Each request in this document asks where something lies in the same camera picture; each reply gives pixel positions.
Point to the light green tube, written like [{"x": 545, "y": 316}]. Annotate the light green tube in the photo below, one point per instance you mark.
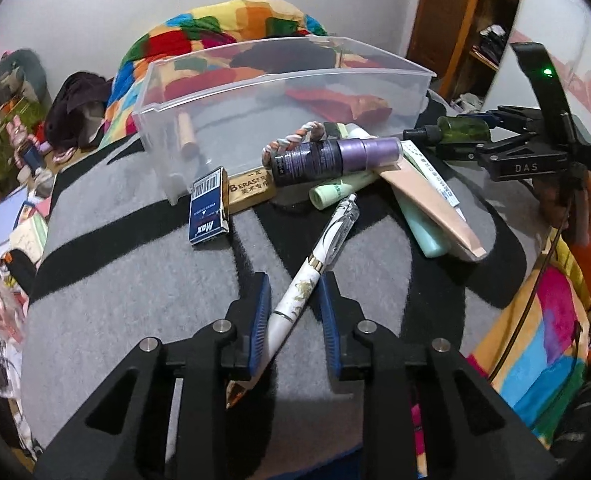
[{"x": 335, "y": 192}]

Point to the plush bunny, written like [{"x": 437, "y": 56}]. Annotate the plush bunny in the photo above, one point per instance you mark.
[{"x": 28, "y": 152}]

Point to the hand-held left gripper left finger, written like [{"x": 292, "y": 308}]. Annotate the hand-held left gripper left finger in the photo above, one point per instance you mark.
[{"x": 261, "y": 310}]

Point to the mint tube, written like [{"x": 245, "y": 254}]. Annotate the mint tube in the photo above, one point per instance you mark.
[{"x": 425, "y": 235}]

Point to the white floral pen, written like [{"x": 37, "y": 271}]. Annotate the white floral pen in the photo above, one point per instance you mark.
[{"x": 300, "y": 290}]

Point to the small blue box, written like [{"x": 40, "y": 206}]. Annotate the small blue box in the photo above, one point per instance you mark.
[{"x": 208, "y": 210}]

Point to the pale green bottle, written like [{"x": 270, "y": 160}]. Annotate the pale green bottle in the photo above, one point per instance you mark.
[{"x": 358, "y": 131}]

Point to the beige wooden stick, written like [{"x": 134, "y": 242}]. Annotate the beige wooden stick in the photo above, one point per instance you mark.
[{"x": 188, "y": 135}]

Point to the pink book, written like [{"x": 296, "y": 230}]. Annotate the pink book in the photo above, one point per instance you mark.
[{"x": 38, "y": 207}]

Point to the purple spray bottle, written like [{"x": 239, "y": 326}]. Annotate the purple spray bottle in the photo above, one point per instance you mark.
[{"x": 350, "y": 156}]

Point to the wooden wardrobe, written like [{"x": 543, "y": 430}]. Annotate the wooden wardrobe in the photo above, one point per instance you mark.
[{"x": 440, "y": 10}]

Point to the blue book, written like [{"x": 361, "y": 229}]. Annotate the blue book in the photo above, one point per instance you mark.
[{"x": 0, "y": 222}]

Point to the grey and black blanket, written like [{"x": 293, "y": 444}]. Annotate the grey and black blanket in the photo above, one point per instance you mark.
[{"x": 125, "y": 285}]

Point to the dark purple clothes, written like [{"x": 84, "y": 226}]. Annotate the dark purple clothes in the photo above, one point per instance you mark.
[{"x": 75, "y": 100}]

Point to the beige tube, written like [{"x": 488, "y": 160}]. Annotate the beige tube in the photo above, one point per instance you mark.
[{"x": 440, "y": 210}]

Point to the white wardrobe door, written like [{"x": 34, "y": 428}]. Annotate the white wardrobe door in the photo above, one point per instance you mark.
[{"x": 565, "y": 10}]

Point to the person's right hand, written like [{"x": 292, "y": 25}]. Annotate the person's right hand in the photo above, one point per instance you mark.
[{"x": 558, "y": 205}]

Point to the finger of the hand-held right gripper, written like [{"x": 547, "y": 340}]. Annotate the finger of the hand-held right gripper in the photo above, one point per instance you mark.
[
  {"x": 515, "y": 160},
  {"x": 518, "y": 117}
]

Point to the clear plastic bin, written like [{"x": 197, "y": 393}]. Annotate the clear plastic bin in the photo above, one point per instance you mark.
[{"x": 275, "y": 90}]

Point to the white printed tube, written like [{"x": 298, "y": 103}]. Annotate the white printed tube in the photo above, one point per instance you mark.
[{"x": 425, "y": 165}]

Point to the tan eraser block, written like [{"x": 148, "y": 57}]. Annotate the tan eraser block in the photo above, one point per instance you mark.
[{"x": 250, "y": 191}]

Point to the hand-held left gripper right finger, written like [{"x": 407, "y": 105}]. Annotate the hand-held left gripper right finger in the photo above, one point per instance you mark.
[{"x": 327, "y": 315}]

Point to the green glass dropper bottle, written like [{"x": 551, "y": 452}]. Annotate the green glass dropper bottle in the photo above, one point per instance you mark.
[{"x": 460, "y": 130}]

